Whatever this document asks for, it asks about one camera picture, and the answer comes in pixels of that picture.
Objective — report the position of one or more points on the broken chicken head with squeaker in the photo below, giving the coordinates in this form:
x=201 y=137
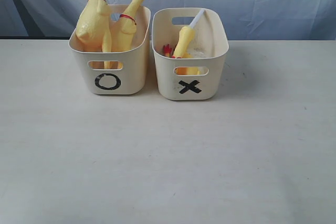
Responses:
x=186 y=35

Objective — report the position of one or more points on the yellow rubber chicken red collar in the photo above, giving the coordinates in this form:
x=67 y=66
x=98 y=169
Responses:
x=124 y=29

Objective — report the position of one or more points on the large yellow rubber chicken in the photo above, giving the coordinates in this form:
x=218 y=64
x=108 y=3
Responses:
x=93 y=26

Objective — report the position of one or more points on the cream bin black X mark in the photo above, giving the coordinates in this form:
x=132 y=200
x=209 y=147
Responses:
x=195 y=78

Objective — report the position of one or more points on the cream bin black O mark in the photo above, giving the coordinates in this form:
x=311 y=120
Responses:
x=131 y=77

